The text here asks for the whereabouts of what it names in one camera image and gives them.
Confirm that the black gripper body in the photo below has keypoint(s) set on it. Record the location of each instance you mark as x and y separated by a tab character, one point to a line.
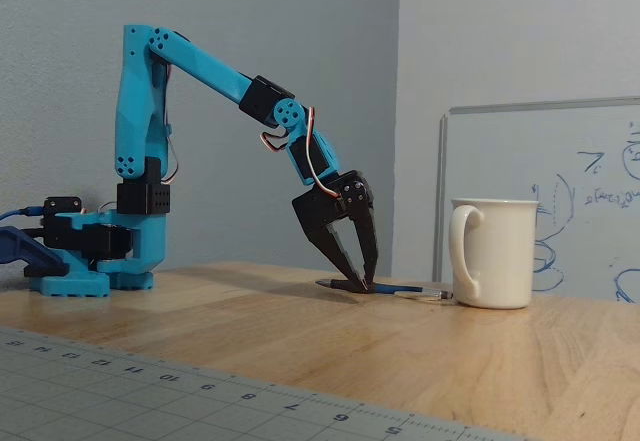
320	209

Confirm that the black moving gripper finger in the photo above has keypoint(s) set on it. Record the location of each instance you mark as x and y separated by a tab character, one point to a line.
364	211

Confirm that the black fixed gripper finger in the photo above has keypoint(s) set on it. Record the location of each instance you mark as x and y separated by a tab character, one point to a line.
340	256

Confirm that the blue and black pen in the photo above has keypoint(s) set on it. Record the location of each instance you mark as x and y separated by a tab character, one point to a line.
395	289

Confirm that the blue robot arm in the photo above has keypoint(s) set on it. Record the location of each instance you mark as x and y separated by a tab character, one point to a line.
135	111

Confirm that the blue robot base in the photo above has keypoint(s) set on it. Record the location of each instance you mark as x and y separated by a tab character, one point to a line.
145	241

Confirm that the white ceramic mug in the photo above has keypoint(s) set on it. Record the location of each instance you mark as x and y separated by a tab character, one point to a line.
500	251

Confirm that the whiteboard with blue writing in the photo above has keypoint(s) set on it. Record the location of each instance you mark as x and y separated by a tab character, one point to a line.
500	151

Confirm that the black motor controller board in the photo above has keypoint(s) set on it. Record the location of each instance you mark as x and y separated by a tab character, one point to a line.
60	206

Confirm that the grey gridded cutting mat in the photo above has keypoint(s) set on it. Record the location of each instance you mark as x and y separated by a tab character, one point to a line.
100	401

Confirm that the dark blue table clamp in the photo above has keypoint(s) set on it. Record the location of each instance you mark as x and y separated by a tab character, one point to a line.
20	251

